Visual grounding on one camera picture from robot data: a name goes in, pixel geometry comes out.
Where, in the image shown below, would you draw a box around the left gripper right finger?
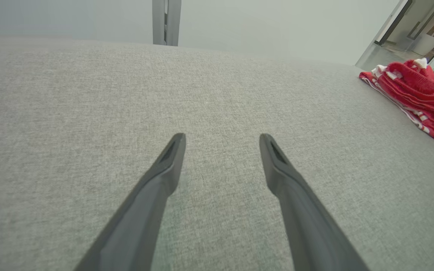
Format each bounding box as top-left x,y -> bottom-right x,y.
259,133 -> 370,271

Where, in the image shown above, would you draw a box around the white planter box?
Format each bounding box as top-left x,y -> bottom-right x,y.
408,33 -> 434,58

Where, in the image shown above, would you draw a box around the red and white shorts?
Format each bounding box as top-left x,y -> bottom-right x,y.
359,65 -> 434,140

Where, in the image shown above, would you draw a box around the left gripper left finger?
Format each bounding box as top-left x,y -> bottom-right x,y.
73,132 -> 186,271

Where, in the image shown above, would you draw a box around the grey metal partition frame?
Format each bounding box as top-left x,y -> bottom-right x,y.
354,0 -> 414,71

